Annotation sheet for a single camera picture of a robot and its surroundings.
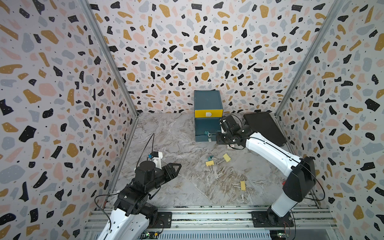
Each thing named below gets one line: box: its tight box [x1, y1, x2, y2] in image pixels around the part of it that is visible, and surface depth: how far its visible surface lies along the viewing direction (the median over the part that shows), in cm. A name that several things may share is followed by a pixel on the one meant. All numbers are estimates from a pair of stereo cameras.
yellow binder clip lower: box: [241, 180, 246, 191], surface depth 87 cm
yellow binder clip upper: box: [222, 153, 231, 163], surface depth 98 cm
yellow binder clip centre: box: [205, 160, 215, 167], surface depth 96 cm
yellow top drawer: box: [194, 109, 224, 118], surface depth 97 cm
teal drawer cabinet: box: [194, 90, 224, 127], surface depth 103 cm
